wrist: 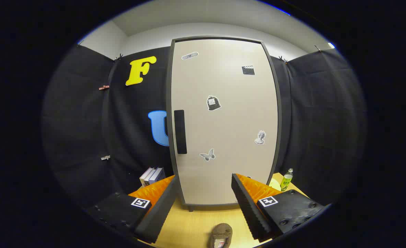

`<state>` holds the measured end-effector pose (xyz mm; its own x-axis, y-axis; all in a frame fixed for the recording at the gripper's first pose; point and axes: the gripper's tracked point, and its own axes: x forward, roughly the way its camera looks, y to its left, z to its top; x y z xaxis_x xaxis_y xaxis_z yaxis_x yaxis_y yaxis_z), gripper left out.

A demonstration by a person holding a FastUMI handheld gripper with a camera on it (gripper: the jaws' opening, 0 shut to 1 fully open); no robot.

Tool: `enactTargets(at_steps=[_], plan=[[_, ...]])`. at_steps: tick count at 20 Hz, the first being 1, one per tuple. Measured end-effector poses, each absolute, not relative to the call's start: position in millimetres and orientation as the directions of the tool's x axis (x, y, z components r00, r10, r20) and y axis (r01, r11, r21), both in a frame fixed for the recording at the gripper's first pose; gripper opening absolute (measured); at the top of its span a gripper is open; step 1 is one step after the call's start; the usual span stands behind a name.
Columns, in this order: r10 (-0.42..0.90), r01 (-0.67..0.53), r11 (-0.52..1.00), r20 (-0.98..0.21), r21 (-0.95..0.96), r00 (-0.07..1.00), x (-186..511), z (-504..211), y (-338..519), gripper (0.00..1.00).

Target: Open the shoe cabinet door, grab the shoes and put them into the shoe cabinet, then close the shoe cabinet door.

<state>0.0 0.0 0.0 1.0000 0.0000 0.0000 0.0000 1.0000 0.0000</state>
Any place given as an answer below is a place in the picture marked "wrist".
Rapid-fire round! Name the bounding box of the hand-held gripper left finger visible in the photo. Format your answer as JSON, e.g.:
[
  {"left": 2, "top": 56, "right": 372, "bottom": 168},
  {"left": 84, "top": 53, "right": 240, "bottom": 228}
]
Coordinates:
[{"left": 85, "top": 175, "right": 180, "bottom": 244}]

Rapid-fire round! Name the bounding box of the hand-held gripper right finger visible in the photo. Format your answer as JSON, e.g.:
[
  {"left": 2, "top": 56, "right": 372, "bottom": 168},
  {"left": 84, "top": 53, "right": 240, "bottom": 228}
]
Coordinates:
[{"left": 231, "top": 173, "right": 324, "bottom": 242}]

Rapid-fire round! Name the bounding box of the brown fuzzy shoe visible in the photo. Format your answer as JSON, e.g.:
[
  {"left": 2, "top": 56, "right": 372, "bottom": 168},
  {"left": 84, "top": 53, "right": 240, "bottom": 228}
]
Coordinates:
[{"left": 208, "top": 223, "right": 233, "bottom": 248}]

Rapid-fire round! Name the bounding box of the green drink bottle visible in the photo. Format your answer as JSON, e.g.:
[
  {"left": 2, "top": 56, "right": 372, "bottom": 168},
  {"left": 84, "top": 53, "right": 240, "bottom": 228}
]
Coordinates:
[{"left": 280, "top": 168, "right": 294, "bottom": 192}]

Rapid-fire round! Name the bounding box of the grey shoe cabinet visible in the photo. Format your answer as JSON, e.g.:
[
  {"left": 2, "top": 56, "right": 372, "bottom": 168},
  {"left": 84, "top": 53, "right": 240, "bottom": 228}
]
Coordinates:
[{"left": 166, "top": 35, "right": 282, "bottom": 211}]

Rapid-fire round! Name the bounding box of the black backdrop cloth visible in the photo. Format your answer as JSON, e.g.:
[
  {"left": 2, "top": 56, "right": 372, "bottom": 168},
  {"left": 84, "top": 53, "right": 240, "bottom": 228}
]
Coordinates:
[{"left": 41, "top": 44, "right": 367, "bottom": 210}]

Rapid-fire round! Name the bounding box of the white book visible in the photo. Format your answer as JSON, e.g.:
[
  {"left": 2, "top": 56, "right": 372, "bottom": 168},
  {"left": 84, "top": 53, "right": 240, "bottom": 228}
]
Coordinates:
[
  {"left": 140, "top": 168, "right": 154, "bottom": 187},
  {"left": 144, "top": 167, "right": 160, "bottom": 186}
]

